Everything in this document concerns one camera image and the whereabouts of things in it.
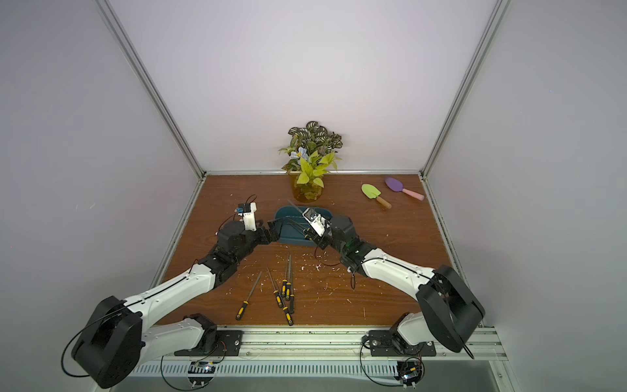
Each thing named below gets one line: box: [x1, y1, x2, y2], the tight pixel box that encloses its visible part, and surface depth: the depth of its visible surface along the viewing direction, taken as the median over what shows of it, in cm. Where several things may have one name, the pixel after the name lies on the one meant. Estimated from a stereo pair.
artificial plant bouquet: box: [278, 120, 343, 189], surface depth 101 cm
